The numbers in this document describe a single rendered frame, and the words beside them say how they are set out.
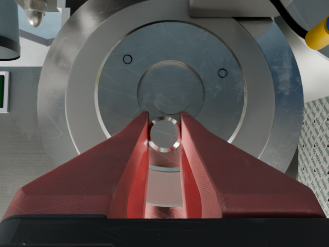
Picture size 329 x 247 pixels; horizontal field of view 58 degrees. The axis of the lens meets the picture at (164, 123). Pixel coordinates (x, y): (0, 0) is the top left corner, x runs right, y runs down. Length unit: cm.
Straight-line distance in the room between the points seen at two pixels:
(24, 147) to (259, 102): 44
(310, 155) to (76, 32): 32
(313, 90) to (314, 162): 17
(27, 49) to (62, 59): 360
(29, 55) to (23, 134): 324
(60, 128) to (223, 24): 11
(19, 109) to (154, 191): 42
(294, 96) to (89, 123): 11
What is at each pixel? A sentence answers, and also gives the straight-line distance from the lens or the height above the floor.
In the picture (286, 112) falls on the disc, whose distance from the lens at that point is 18.
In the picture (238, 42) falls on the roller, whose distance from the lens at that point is 17.
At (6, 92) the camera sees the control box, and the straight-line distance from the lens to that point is 56.
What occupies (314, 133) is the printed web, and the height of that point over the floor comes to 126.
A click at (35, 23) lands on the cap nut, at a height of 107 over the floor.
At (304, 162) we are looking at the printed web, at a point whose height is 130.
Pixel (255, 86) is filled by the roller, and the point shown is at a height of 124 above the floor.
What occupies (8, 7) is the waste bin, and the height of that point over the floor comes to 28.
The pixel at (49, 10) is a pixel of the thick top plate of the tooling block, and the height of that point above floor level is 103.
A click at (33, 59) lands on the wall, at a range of 380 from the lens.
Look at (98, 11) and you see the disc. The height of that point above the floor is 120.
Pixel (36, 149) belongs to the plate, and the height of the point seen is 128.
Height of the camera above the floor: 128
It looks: 4 degrees down
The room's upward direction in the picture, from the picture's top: 180 degrees counter-clockwise
